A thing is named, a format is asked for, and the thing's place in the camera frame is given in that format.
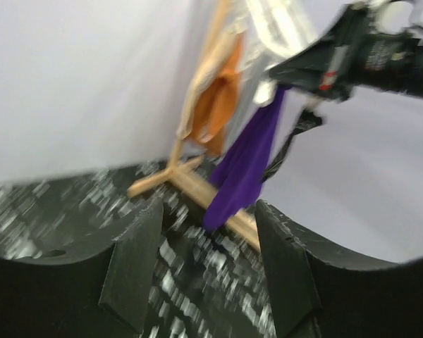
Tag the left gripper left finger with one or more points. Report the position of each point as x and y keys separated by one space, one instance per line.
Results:
x=97 y=286

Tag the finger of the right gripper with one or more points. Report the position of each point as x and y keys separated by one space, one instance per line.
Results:
x=305 y=70

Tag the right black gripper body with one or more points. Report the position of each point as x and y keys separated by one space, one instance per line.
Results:
x=360 y=54

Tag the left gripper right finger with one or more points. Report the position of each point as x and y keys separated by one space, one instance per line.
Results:
x=318 y=288

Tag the black striped sock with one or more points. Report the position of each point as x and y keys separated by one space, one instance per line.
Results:
x=306 y=121

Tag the white clip hanger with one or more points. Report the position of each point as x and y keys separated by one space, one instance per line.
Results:
x=284 y=30

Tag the orange cloth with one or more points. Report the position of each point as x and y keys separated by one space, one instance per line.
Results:
x=217 y=104

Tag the purple cloth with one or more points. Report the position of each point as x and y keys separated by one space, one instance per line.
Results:
x=238 y=177

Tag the wooden drying rack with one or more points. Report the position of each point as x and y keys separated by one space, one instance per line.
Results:
x=225 y=28

